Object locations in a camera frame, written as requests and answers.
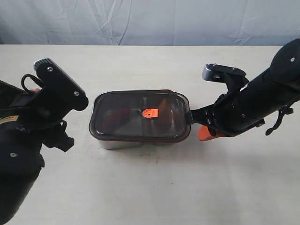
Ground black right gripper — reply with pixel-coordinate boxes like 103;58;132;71
185;94;265;141

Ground yellow toy cheese wedge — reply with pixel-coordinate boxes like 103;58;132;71
154;98;173;132

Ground dark lid with orange seal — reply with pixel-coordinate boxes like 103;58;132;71
88;89;193;143

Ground red toy sausage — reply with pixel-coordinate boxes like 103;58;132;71
103;107;131;129

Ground stainless steel lunch box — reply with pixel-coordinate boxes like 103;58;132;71
88;88;193;150

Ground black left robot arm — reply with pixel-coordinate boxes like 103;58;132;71
0;82;74;225

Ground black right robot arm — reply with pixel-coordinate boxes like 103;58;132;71
186;38;300;141

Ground blue-grey backdrop cloth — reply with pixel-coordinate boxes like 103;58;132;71
0;0;300;45

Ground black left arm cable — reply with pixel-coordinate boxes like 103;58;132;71
20;74;44;93

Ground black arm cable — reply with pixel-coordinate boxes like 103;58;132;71
265;103;295;136
20;74;44;93

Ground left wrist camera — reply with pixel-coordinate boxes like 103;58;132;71
33;58;89;111

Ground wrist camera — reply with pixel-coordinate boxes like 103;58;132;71
33;58;89;111
202;63;249;94

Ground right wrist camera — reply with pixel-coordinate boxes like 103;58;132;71
202;63;249;94

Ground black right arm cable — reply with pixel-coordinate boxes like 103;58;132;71
265;103;295;136

